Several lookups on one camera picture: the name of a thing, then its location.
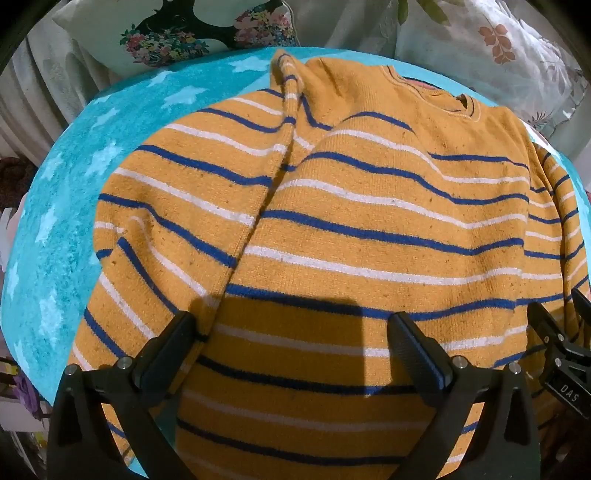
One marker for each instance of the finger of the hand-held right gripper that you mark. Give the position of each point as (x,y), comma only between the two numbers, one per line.
(582,305)
(549,334)

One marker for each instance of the black and white floral pillow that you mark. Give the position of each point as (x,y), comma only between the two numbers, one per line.
(184,27)

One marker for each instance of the pink floral bed sheet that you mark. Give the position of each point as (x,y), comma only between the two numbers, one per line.
(21,397)

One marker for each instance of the beige cloth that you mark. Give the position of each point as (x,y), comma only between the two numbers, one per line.
(41,101)

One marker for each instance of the white leaf print pillow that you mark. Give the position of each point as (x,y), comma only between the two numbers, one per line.
(498,50)

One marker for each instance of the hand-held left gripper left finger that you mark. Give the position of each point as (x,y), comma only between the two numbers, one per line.
(171,342)

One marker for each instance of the teal star printed blanket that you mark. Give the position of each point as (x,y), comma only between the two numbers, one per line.
(69,240)

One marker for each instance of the mustard striped sweater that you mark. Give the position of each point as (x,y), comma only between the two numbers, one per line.
(351,230)

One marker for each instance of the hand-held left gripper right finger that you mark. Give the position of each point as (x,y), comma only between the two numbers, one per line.
(427,357)

